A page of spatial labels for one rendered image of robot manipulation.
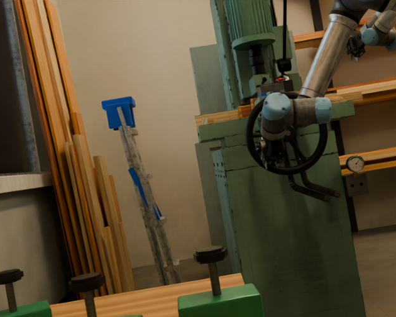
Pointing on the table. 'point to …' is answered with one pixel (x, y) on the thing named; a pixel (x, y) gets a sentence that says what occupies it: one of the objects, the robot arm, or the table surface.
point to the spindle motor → (249, 23)
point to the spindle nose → (256, 59)
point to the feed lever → (285, 65)
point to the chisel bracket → (258, 82)
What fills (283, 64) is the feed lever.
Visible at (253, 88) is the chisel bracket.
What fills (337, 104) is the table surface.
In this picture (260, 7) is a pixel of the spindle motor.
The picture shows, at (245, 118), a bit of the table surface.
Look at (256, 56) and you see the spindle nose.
